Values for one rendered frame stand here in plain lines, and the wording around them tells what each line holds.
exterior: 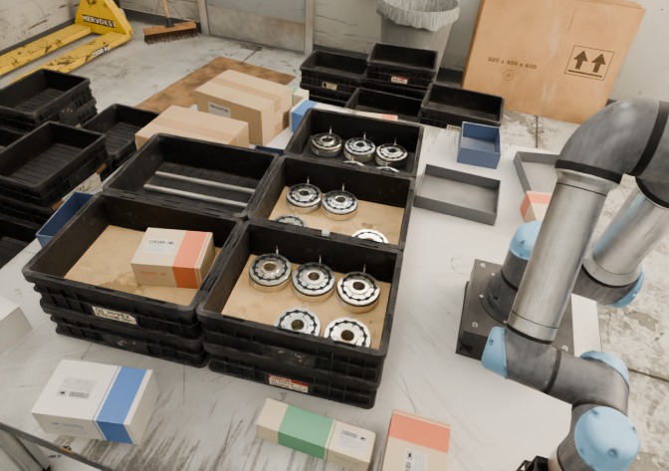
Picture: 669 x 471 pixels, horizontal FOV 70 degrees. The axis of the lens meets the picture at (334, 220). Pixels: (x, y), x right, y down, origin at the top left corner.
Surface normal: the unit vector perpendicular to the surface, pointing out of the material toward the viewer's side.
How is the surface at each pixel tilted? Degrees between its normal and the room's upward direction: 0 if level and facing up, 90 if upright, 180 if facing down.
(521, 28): 80
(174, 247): 0
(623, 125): 49
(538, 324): 55
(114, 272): 0
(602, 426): 0
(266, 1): 90
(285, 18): 90
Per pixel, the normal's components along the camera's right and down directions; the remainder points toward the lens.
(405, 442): 0.06, -0.74
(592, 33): -0.31, 0.48
